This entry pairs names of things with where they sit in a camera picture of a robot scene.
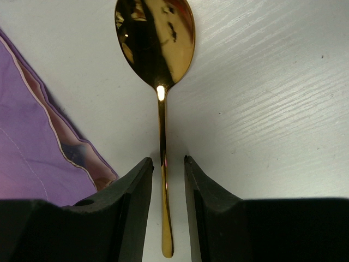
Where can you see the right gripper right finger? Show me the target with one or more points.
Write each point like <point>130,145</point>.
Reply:
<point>224,227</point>

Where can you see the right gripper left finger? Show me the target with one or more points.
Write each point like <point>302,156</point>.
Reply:
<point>109,225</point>

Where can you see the purple Elsa cloth placemat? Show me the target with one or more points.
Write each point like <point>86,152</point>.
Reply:
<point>42,156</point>

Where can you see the gold spoon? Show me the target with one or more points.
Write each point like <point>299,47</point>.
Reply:
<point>157,39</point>

